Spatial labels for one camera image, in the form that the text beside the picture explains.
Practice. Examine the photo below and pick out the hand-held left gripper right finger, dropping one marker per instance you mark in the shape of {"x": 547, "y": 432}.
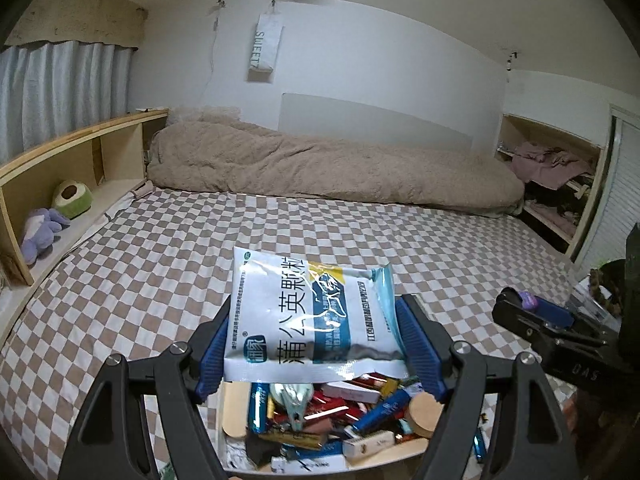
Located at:
{"x": 420, "y": 345}

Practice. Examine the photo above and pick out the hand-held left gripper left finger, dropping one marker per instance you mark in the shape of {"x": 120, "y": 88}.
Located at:
{"x": 212, "y": 355}

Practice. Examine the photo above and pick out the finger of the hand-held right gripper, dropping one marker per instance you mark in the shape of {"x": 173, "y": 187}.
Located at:
{"x": 555, "y": 314}
{"x": 515, "y": 322}

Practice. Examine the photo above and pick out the small purple tube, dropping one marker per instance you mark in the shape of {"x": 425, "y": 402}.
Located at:
{"x": 528, "y": 301}

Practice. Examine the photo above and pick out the white medicine packet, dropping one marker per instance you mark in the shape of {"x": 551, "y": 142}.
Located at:
{"x": 300, "y": 320}

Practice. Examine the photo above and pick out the white cardboard box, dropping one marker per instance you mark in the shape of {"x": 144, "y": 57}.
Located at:
{"x": 400, "y": 464}

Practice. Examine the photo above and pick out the clear storage box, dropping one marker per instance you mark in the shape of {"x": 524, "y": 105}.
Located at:
{"x": 582, "y": 302}

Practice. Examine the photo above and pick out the oblong wooden case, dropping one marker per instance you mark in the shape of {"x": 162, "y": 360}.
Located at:
{"x": 232, "y": 410}

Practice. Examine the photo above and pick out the round wooden box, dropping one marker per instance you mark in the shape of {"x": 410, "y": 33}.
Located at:
{"x": 425, "y": 412}

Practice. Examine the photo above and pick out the checkered bed sheet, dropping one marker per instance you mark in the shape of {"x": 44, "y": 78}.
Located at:
{"x": 150, "y": 285}

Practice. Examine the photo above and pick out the teal clothes clip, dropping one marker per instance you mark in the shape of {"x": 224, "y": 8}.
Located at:
{"x": 295, "y": 400}

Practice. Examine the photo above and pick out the small black box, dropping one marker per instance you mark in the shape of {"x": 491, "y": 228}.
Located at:
{"x": 257, "y": 455}

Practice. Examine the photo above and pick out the small white box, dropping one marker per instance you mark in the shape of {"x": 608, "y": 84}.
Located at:
{"x": 367, "y": 444}

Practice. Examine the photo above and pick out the gold metallic tube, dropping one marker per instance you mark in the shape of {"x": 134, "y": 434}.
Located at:
{"x": 295, "y": 440}

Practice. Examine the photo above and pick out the pink clothes pile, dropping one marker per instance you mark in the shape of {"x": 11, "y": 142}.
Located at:
{"x": 540, "y": 165}

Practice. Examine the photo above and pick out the wooden clothes shelf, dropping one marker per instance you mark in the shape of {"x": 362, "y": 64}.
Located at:
{"x": 510, "y": 132}

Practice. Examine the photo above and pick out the beige fluffy duvet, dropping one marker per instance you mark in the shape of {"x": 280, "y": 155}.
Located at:
{"x": 325, "y": 170}

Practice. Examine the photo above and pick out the avocado plush toy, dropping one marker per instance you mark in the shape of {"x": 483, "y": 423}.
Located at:
{"x": 75, "y": 205}

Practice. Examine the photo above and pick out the purple plush toy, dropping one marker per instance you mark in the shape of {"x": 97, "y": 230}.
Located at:
{"x": 42, "y": 235}

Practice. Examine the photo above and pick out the wooden bedside shelf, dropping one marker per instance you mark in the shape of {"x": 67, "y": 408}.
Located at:
{"x": 75, "y": 132}

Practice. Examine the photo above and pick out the pale grey curtain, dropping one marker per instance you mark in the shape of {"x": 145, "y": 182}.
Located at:
{"x": 60, "y": 90}

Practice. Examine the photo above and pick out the white paper bag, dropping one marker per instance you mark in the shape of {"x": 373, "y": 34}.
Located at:
{"x": 265, "y": 45}

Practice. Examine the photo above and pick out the beige curtain valance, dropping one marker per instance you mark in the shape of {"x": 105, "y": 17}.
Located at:
{"x": 75, "y": 15}

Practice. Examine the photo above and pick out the black wall hook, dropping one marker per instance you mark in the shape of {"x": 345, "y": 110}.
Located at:
{"x": 511, "y": 60}

